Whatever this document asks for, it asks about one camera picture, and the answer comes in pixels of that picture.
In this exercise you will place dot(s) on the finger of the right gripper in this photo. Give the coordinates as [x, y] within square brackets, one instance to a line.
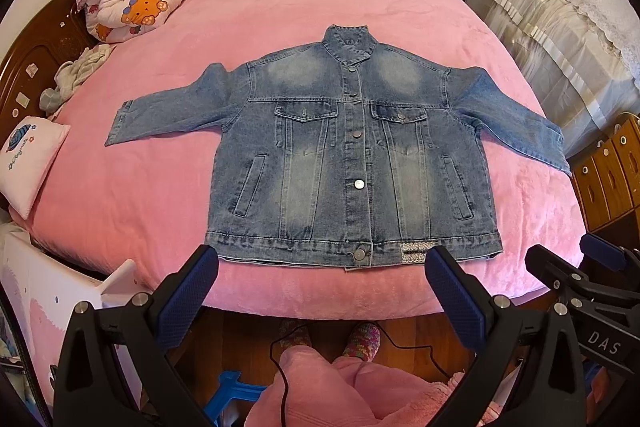
[558, 275]
[615, 258]

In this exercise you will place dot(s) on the blue denim jacket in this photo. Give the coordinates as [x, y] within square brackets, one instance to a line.
[347, 153]

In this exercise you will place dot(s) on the knitted slipper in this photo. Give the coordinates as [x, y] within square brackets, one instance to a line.
[363, 342]
[293, 333]

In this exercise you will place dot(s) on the wooden drawer cabinet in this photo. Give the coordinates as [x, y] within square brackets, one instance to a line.
[606, 178]

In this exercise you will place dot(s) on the cream lace covered furniture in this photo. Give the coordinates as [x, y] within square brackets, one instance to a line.
[580, 57]

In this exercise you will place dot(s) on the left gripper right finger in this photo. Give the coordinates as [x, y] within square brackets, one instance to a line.
[549, 389]

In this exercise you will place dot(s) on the white pink bedside cabinet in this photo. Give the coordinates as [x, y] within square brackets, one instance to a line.
[43, 294]

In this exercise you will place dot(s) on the blue plastic stool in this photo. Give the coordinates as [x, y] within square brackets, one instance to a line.
[230, 388]

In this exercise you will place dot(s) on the crumpled grey white cloth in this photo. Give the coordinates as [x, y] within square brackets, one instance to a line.
[71, 75]

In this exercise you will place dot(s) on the pink bed blanket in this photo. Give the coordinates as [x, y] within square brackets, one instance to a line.
[148, 200]

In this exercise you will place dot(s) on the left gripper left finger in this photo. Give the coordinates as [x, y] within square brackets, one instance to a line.
[91, 388]

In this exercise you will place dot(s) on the dark wooden headboard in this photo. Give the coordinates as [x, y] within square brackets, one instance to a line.
[55, 35]

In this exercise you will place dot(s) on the small pink embroidered pillow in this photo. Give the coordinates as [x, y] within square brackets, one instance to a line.
[26, 158]

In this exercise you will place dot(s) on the pink fleece trousers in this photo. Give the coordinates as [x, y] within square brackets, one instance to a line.
[347, 392]

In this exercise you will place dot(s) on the left knitted slipper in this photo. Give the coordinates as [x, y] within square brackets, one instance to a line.
[293, 333]

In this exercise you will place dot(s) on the right knitted slipper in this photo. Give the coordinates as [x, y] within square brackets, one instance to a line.
[363, 342]

